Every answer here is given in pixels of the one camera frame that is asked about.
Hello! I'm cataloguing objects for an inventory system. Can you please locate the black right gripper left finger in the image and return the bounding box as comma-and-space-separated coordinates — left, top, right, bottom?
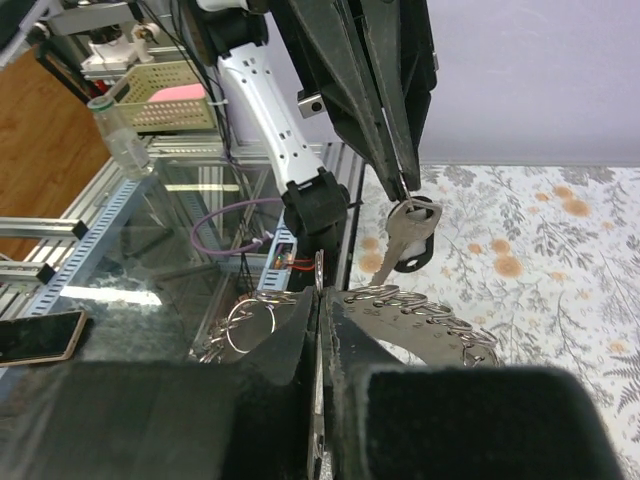
1, 289, 319, 479

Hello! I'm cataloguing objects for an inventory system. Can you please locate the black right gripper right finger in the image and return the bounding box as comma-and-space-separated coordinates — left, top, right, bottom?
319, 289, 626, 480

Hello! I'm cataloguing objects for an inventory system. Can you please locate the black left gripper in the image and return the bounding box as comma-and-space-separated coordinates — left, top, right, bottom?
269, 0, 437, 200

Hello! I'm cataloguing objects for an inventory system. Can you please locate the large metal keyring disc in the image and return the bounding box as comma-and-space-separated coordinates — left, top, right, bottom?
188, 284, 500, 384

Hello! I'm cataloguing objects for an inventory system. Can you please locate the key with black white tag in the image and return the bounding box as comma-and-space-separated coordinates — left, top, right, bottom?
370, 197, 442, 286

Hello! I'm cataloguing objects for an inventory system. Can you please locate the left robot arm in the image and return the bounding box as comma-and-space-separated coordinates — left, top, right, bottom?
183, 1, 440, 257

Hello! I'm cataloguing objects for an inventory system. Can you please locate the perforated beige box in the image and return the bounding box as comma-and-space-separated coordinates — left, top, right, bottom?
109, 61, 217, 134

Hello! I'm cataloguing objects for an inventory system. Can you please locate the smartphone on glass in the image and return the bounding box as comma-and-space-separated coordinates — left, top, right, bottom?
1, 310, 88, 368

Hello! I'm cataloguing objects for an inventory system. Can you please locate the clear glass bottle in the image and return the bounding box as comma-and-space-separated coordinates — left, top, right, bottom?
87, 95, 152, 180

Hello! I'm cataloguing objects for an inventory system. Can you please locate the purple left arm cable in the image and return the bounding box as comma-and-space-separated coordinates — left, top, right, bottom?
191, 197, 286, 259

